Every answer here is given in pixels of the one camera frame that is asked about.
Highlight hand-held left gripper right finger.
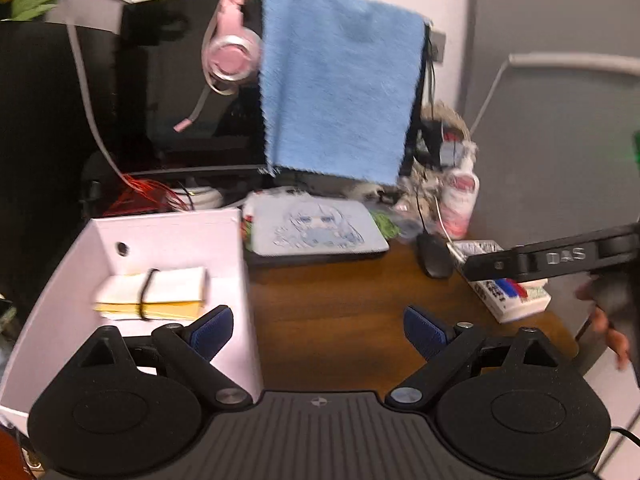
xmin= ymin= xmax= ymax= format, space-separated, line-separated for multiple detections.
xmin=385 ymin=304 xmax=579 ymax=410

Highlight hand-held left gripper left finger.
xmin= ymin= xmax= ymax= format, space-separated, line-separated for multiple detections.
xmin=79 ymin=304 xmax=254 ymax=409

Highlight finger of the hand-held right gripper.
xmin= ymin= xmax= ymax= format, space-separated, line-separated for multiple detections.
xmin=462 ymin=245 xmax=521 ymax=284

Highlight banded stack of paper packets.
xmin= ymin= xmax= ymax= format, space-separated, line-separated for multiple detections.
xmin=92 ymin=266 xmax=210 ymax=322

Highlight white cardboard box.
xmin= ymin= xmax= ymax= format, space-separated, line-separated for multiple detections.
xmin=0 ymin=206 xmax=265 ymax=429

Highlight person's right hand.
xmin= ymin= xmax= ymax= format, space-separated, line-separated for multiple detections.
xmin=575 ymin=282 xmax=632 ymax=372

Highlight white printed carton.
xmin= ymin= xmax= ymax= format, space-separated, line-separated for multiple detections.
xmin=450 ymin=240 xmax=552 ymax=324

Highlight black computer mouse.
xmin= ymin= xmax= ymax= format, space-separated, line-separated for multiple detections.
xmin=416 ymin=232 xmax=455 ymax=280

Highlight pink white spray bottle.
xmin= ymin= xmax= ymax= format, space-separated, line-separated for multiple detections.
xmin=442 ymin=157 xmax=481 ymax=241

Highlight black elastic band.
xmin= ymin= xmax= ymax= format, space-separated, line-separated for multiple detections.
xmin=137 ymin=268 xmax=161 ymax=322

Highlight grey cabinet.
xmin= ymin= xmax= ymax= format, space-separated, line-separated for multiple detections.
xmin=457 ymin=0 xmax=640 ymax=391

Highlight pale blue printed pad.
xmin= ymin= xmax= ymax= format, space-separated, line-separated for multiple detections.
xmin=242 ymin=190 xmax=391 ymax=267

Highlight blue fluffy towel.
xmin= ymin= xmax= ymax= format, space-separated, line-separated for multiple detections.
xmin=259 ymin=0 xmax=432 ymax=187

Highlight black monitor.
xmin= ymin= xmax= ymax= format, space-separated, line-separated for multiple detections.
xmin=117 ymin=0 xmax=434 ymax=182

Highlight black computer case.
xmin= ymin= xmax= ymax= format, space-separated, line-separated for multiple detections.
xmin=0 ymin=22 xmax=126 ymax=307

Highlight pink headset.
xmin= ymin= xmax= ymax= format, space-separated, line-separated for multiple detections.
xmin=172 ymin=0 xmax=264 ymax=134

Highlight white coiled cable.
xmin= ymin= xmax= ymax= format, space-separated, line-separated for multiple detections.
xmin=171 ymin=184 xmax=224 ymax=210

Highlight red wire bundle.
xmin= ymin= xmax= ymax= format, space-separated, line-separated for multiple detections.
xmin=106 ymin=172 xmax=189 ymax=217

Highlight grey strap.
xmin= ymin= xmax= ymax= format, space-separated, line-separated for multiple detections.
xmin=67 ymin=22 xmax=127 ymax=177

